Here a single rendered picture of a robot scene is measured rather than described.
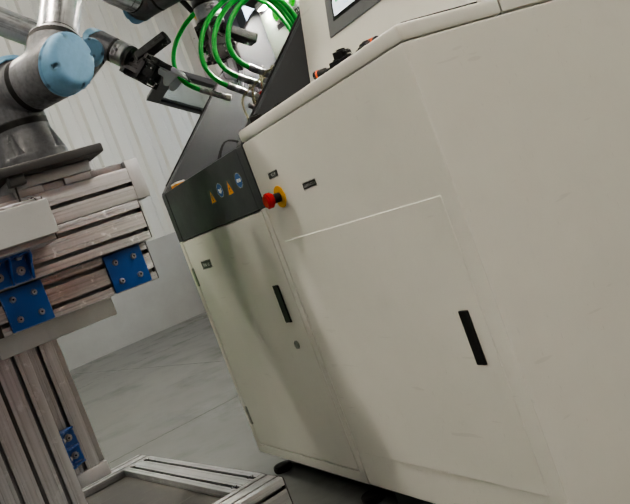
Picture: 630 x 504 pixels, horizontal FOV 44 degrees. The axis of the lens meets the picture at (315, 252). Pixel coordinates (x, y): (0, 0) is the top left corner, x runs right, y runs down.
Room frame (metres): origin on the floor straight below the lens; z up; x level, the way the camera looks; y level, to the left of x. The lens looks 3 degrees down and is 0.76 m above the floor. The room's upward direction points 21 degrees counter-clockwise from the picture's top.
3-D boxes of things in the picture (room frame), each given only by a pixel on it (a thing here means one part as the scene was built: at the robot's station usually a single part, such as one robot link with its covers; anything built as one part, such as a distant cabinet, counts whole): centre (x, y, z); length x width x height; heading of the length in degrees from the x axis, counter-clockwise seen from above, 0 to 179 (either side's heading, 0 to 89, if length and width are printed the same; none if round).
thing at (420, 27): (1.61, -0.18, 0.96); 0.70 x 0.22 x 0.03; 27
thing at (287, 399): (2.19, 0.23, 0.44); 0.65 x 0.02 x 0.68; 27
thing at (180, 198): (2.19, 0.21, 0.87); 0.62 x 0.04 x 0.16; 27
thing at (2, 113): (1.70, 0.49, 1.20); 0.13 x 0.12 x 0.14; 62
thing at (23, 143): (1.71, 0.50, 1.09); 0.15 x 0.15 x 0.10
